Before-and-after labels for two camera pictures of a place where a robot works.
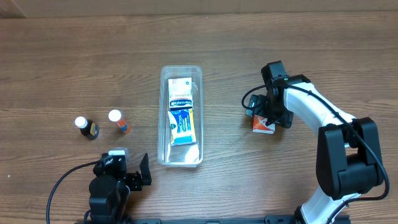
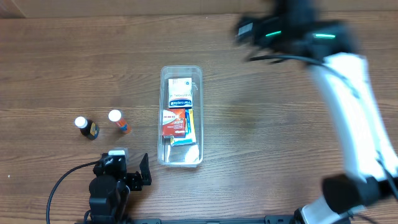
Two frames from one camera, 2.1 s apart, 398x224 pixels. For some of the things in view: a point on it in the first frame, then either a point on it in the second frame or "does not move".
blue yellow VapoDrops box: [181, 126] does not move
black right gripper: [268, 116] -> [259, 35]
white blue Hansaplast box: [180, 93] does not move
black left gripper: [130, 179] does not move
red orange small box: [259, 126] -> [174, 122]
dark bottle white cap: [87, 127] does not move
